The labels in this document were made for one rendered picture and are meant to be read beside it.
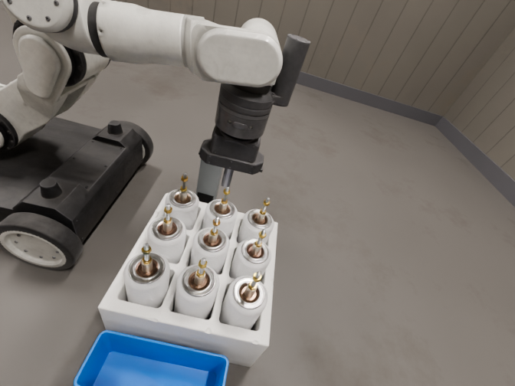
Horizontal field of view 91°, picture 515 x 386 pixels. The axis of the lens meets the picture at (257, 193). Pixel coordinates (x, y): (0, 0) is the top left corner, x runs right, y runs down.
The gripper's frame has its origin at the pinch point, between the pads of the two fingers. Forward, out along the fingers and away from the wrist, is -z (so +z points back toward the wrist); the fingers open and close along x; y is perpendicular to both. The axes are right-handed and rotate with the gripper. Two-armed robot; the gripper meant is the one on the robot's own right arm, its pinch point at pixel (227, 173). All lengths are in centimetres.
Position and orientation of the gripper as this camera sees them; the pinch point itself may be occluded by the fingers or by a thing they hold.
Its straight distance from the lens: 52.4
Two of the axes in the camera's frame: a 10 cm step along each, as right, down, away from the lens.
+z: 2.6, -7.1, -6.5
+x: 9.6, 2.2, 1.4
